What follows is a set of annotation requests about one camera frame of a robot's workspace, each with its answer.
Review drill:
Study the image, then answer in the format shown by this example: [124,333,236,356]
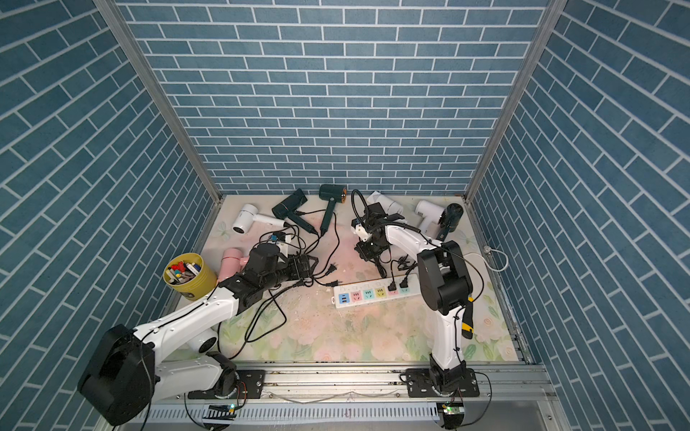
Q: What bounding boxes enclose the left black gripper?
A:
[259,254,319,292]

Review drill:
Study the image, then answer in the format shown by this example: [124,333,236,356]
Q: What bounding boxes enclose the white power strip coloured sockets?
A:
[332,273,420,309]

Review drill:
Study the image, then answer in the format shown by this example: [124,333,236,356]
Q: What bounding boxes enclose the black power cord with plug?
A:
[312,209,427,292]

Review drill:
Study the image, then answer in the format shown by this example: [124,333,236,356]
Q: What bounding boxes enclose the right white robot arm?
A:
[351,203,474,394]

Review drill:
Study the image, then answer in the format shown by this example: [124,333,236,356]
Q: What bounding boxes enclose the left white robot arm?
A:
[77,242,318,426]

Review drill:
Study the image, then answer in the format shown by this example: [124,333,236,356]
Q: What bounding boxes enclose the white folding hair dryer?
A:
[366,191,404,215]

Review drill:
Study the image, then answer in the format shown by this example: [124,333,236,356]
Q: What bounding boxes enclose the dark green dryer centre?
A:
[318,184,347,236]

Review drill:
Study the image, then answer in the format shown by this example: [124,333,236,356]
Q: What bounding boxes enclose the white glossy hair dryer right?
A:
[415,200,445,233]

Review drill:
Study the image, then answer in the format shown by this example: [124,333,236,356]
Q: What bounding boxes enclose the dark green dryer angled nozzle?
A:
[271,189,318,235]

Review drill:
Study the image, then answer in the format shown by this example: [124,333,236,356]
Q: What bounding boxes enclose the pink hair dryer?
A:
[217,248,249,283]

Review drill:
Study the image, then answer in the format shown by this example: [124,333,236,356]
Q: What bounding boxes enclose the white hair dryer far left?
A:
[232,204,285,235]

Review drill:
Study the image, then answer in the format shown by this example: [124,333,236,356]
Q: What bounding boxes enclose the dark green dryer right corner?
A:
[436,203,465,242]

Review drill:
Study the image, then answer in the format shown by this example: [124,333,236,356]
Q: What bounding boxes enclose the yellow cup of pens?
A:
[163,253,217,301]

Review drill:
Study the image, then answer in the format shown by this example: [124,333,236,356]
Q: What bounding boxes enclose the yellow black utility knife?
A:
[461,296,474,339]

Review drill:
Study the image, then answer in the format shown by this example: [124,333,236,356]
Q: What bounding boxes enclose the white wall cable connector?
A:
[465,245,510,273]

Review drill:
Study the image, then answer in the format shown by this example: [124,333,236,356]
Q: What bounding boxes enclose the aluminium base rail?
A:
[123,363,569,430]

